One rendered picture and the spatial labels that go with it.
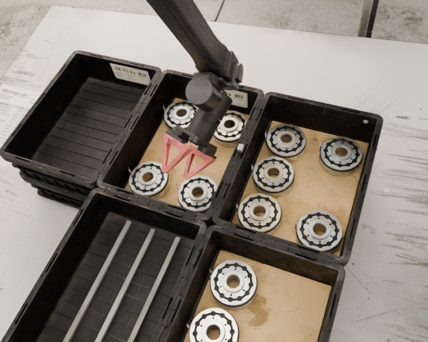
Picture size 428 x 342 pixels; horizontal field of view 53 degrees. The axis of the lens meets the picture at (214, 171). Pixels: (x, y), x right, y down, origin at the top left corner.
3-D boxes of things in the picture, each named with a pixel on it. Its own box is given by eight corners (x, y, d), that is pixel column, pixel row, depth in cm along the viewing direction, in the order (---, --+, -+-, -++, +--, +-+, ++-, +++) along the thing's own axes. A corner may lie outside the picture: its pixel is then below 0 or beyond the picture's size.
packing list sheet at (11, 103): (-2, 83, 159) (-2, 82, 158) (53, 91, 153) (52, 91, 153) (-53, 156, 143) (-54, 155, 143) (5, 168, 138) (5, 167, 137)
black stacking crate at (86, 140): (89, 77, 140) (75, 50, 130) (171, 96, 131) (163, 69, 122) (19, 177, 121) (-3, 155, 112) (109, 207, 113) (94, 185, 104)
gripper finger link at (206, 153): (200, 187, 99) (221, 152, 99) (186, 183, 93) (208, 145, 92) (179, 173, 102) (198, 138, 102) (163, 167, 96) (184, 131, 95)
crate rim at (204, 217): (165, 74, 123) (164, 68, 121) (265, 96, 115) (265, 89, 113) (96, 190, 105) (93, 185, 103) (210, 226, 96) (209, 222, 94)
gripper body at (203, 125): (214, 155, 97) (230, 126, 97) (193, 145, 88) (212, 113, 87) (192, 142, 100) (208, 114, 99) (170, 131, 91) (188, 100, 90)
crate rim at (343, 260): (266, 96, 115) (265, 89, 113) (382, 121, 106) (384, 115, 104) (210, 226, 96) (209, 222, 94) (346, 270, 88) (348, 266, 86)
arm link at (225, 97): (238, 99, 94) (217, 88, 97) (228, 90, 88) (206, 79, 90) (222, 127, 95) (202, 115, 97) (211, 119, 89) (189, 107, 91)
